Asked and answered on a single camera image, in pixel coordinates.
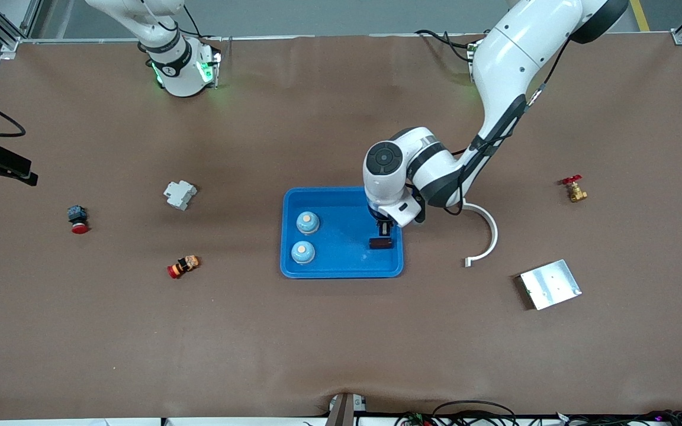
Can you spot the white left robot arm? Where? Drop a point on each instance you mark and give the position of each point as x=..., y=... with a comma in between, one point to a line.
x=518, y=53

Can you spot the red yellow emergency stop button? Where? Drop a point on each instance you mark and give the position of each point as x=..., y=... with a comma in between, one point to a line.
x=184, y=266

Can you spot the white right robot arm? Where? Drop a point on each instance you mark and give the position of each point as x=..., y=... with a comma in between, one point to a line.
x=175, y=65

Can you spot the blue plastic tray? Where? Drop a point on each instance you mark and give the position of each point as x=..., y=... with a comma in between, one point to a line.
x=341, y=260

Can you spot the dark brown electrolytic capacitor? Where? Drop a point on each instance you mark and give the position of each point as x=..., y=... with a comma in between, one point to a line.
x=380, y=244

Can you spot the white circuit breaker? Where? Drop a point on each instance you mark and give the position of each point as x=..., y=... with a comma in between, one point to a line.
x=179, y=195

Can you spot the blue call bell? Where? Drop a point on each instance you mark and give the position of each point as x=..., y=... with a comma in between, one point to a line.
x=303, y=252
x=307, y=223

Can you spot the white curved bracket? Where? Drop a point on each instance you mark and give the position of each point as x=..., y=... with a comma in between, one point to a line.
x=494, y=235

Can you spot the silver metal plate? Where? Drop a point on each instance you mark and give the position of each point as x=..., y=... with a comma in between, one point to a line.
x=550, y=285

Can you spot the grey table edge clamp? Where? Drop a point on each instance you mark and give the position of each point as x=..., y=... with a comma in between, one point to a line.
x=341, y=411

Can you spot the brown table cover mat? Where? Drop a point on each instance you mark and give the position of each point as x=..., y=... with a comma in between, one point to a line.
x=341, y=343

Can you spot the red mushroom pushbutton switch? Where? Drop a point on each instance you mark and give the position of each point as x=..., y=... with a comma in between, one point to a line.
x=77, y=214

